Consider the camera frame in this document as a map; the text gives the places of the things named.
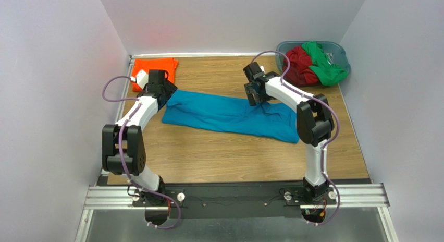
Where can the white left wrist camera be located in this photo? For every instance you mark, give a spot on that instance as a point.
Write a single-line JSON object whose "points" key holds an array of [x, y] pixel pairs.
{"points": [[141, 78]]}

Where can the folded orange t shirt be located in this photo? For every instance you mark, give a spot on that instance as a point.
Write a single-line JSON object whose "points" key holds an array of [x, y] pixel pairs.
{"points": [[169, 64]]}

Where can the aluminium left side rail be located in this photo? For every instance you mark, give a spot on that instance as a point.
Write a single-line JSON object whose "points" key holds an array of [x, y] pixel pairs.
{"points": [[115, 91]]}

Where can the dark red t shirt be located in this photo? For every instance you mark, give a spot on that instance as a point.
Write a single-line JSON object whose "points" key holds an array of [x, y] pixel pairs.
{"points": [[299, 73]]}

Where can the blue t shirt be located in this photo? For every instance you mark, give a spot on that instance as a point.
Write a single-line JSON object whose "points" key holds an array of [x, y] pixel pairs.
{"points": [[229, 114]]}

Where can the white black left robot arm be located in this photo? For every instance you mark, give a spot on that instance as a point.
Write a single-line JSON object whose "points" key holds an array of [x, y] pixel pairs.
{"points": [[123, 148]]}

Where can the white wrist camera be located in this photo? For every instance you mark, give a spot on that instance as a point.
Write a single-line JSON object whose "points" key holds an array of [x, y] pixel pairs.
{"points": [[262, 68], [141, 78]]}

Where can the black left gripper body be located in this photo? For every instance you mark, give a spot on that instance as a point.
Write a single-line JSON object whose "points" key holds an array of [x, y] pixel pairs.
{"points": [[167, 97]]}

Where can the green t shirt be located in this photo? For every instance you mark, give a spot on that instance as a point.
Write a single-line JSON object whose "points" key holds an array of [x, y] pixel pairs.
{"points": [[328, 73]]}

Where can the translucent teal plastic bin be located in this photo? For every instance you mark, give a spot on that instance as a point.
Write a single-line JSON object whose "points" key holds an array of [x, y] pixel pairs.
{"points": [[336, 53]]}

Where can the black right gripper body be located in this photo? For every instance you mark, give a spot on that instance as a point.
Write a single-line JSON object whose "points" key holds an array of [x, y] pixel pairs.
{"points": [[251, 95]]}

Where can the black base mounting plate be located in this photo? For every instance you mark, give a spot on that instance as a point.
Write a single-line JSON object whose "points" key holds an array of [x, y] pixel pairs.
{"points": [[258, 199]]}

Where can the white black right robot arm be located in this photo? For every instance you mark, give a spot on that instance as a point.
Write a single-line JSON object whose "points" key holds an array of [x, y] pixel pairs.
{"points": [[314, 122]]}

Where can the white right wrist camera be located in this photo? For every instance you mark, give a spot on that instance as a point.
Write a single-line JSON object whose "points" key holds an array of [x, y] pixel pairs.
{"points": [[262, 68]]}

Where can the aluminium front frame rail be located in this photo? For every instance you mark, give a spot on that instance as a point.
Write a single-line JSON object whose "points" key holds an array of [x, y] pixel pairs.
{"points": [[117, 197]]}

